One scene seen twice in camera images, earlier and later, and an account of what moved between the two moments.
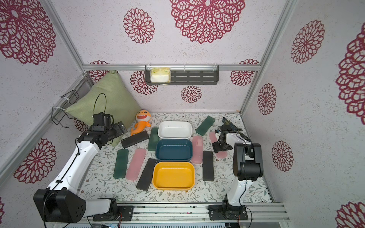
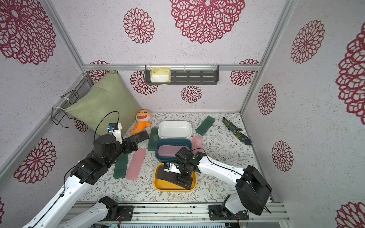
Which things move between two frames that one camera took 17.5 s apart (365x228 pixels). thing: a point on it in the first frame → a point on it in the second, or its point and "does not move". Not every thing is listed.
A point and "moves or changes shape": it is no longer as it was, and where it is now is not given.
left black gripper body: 115,131 → 123,147
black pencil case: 145,181 → 168,176
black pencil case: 208,174 moves or changes shape
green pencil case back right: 205,125 does not move
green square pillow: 108,94 does not move
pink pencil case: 197,149 does not move
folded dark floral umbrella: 232,127 does not move
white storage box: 174,129 does not move
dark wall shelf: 202,74 does not move
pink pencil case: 214,139 → 170,150
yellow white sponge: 160,75 does not move
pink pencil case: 136,164 does not move
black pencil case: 134,139 does not move
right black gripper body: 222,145 → 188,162
